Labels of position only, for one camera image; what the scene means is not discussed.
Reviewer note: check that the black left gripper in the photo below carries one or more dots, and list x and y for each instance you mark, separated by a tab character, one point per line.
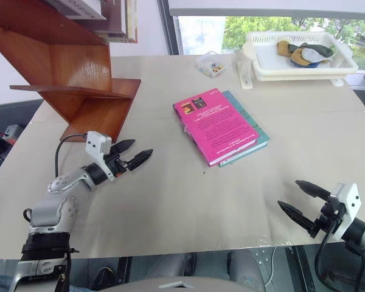
117	164

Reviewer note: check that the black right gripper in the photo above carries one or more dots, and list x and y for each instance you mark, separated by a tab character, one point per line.
325	219

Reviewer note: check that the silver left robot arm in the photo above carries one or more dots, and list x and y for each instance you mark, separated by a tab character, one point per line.
57	207

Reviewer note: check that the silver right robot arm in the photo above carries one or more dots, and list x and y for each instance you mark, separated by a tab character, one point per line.
363	240

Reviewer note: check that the pink book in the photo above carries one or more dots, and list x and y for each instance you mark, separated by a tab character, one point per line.
214	127

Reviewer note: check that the teal book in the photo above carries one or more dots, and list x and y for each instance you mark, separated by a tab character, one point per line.
249	124

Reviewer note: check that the brown wooden bookshelf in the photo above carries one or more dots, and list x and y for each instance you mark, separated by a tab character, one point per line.
64	70

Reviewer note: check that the small clear plastic box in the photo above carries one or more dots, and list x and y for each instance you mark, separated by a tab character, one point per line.
210	63

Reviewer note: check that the red and grey device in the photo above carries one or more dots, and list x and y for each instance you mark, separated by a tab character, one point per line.
12	132

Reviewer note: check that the white plastic tray stand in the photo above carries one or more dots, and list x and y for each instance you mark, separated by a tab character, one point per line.
246	74

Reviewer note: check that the white plastic basket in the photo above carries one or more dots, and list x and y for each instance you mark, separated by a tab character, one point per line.
301	57

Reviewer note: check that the pile of coloured cloths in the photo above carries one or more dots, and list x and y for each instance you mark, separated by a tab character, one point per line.
304	53

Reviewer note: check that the white roller blind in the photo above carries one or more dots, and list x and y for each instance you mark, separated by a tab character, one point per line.
272	6

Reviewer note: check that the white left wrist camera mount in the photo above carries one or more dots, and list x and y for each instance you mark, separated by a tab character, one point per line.
98	146

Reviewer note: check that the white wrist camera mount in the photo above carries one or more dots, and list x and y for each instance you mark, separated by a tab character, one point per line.
348	203
98	146

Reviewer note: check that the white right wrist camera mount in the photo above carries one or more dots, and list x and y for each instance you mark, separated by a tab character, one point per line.
348	203

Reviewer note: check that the black window frame post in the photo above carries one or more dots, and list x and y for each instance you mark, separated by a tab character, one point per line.
170	27

